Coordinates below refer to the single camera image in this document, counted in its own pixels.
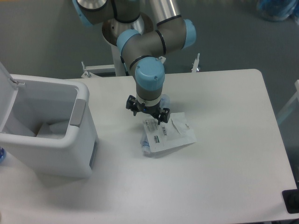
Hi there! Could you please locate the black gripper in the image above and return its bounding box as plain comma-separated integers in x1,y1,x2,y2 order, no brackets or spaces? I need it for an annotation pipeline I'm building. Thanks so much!
126,95,170,125

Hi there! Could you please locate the crushed clear plastic bottle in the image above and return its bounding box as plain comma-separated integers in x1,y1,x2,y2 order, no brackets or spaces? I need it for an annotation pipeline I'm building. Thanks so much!
140,94,170,156

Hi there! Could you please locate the white plastic packaging bag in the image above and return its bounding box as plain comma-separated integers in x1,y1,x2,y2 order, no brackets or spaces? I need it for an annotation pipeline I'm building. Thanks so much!
142,112,197,153

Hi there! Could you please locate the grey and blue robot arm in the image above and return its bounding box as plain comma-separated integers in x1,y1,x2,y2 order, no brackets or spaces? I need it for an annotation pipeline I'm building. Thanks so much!
72,0,197,123

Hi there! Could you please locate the white open trash can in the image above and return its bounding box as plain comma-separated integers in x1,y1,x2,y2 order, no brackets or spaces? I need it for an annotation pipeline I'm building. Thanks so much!
0,66,98,178

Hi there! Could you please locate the blue bottle cap at left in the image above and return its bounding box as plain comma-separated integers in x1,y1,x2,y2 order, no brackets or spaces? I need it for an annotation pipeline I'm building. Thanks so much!
0,147,7,163

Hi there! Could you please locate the blue plastic bag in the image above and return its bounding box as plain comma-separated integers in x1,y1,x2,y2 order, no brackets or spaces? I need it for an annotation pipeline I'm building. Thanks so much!
256,0,299,22

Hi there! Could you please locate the black device at table edge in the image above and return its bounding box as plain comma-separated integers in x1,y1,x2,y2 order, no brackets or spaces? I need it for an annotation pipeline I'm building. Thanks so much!
282,189,299,214

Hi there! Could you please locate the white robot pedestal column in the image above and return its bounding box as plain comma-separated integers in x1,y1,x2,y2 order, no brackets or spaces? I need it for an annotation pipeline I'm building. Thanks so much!
111,45,126,77

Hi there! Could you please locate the black cable on pedestal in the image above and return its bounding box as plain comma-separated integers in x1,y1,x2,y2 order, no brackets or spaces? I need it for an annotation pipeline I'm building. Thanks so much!
120,55,130,77

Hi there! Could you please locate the white metal base frame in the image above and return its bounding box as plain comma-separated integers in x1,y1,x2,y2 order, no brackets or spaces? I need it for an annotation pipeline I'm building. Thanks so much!
81,53,201,78

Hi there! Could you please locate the white frame at right edge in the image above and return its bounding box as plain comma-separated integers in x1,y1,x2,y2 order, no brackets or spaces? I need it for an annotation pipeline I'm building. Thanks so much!
277,80,299,125

